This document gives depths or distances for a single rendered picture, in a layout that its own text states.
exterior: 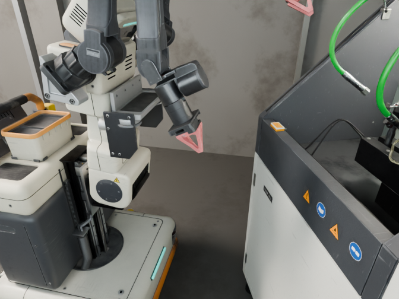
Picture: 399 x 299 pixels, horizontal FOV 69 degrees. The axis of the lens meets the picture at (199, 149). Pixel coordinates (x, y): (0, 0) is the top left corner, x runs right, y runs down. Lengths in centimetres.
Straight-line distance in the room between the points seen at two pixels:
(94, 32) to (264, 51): 186
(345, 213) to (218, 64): 194
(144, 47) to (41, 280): 104
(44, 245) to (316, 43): 214
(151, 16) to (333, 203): 59
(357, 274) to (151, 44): 67
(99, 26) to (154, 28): 13
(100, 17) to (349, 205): 69
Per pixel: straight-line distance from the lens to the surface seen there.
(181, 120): 72
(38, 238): 123
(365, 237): 71
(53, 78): 80
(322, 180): 80
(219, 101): 258
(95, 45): 73
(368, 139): 100
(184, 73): 69
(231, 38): 245
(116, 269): 145
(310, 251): 92
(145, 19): 70
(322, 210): 82
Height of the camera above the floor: 137
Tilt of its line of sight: 29 degrees down
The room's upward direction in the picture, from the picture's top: straight up
